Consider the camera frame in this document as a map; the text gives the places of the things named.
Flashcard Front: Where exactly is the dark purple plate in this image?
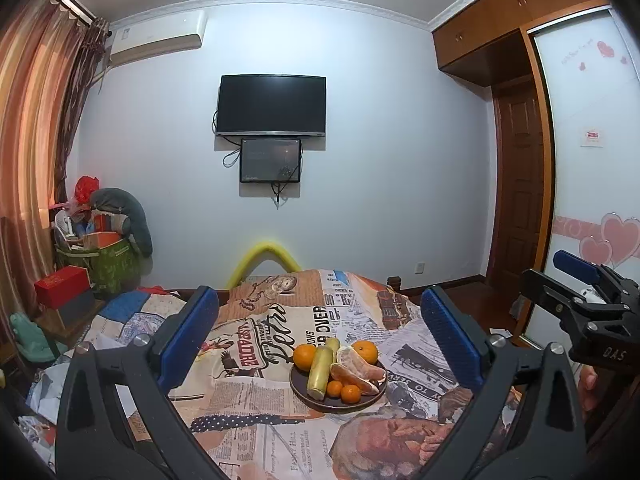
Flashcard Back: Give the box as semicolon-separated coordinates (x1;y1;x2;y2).
289;355;389;413

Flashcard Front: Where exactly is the large peeled pomelo segment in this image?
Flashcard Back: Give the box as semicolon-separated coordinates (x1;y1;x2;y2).
330;362;387;396

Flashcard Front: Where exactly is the person's right hand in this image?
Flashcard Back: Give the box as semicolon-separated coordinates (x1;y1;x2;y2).
579;364;602;424

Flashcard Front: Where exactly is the red plastic bag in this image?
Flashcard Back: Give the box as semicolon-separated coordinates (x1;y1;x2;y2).
75;175;101;203

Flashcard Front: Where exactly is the blue patchwork quilt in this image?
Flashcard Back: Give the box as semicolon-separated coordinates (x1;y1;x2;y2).
75;285;191;361

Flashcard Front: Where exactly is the brown wooden door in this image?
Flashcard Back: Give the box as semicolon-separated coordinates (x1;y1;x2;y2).
492;80;551;306

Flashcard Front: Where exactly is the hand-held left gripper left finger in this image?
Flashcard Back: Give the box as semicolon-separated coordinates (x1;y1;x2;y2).
54;285;231;480

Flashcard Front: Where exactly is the small peeled pomelo segment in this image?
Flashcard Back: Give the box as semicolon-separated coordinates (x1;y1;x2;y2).
336;347;373;373

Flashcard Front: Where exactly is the white air conditioner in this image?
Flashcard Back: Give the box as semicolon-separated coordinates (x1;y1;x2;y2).
109;10;208;66

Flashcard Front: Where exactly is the small white fan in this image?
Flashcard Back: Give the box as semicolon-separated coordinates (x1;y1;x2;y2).
54;210;76;238

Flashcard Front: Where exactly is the white sliding wardrobe door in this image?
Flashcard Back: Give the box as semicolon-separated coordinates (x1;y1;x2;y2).
515;7;640;351

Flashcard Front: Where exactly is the yellow foam noodle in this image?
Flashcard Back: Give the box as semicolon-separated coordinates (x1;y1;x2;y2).
226;242;303;291

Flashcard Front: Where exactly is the black wall television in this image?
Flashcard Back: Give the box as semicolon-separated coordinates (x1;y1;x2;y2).
216;74;327;137

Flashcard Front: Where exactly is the crumpled white paper pile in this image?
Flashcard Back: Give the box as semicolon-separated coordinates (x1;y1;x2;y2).
17;362;68;438

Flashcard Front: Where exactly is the long sugar cane piece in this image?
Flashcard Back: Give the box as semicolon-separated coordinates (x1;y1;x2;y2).
308;346;337;401

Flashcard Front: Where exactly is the red box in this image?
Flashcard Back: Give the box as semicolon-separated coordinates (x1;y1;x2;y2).
34;266;92;308

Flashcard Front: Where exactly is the large orange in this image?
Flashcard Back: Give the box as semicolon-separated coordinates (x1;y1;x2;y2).
351;340;380;365

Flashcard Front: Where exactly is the small black wall monitor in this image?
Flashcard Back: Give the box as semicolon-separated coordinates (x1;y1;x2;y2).
239;138;302;184

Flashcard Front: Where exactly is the wooden overhead cabinet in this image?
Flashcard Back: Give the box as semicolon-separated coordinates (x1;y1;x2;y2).
432;0;613;88

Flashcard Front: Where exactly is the teal green toy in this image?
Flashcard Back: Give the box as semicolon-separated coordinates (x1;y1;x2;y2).
10;312;56;363

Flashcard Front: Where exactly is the printed newspaper blanket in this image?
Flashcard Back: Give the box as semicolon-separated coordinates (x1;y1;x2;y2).
125;267;531;480

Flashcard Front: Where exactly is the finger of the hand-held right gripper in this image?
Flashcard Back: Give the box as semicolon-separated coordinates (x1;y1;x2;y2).
552;250;640;302
521;268;609;327

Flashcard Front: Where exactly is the medium orange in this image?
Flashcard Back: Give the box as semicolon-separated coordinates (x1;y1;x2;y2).
292;344;318;372

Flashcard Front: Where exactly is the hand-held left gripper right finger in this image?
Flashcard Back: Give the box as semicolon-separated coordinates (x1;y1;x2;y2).
420;285;588;480

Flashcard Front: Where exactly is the striped orange curtain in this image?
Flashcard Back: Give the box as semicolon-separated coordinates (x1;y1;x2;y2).
0;0;111;311

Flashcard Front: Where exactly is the green patterned box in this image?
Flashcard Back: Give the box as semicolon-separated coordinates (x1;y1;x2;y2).
55;237;143;298

